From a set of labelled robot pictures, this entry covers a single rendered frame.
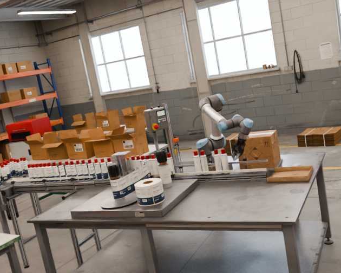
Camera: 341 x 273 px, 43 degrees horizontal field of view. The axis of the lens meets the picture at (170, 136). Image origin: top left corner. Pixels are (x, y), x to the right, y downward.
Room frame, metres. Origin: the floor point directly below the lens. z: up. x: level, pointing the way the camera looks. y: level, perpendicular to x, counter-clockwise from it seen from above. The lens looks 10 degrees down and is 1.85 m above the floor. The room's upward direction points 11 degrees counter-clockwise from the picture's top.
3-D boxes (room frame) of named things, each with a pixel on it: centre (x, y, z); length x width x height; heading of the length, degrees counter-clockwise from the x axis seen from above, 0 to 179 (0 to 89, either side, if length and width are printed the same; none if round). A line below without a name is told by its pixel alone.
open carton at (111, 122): (8.27, 1.15, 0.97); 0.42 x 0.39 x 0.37; 142
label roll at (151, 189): (3.03, 0.22, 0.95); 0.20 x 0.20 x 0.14
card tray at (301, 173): (3.15, -0.85, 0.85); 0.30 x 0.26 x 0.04; 62
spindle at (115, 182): (3.16, 0.47, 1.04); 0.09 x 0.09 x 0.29
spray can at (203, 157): (3.47, -0.23, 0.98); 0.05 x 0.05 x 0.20
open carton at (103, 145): (5.67, 0.82, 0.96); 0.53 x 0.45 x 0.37; 146
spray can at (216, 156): (3.41, -0.34, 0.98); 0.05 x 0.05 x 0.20
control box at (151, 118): (3.74, 0.09, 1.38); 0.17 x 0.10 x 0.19; 117
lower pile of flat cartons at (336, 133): (7.27, -2.56, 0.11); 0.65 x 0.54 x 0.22; 51
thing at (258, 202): (3.47, -0.03, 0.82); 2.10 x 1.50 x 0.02; 62
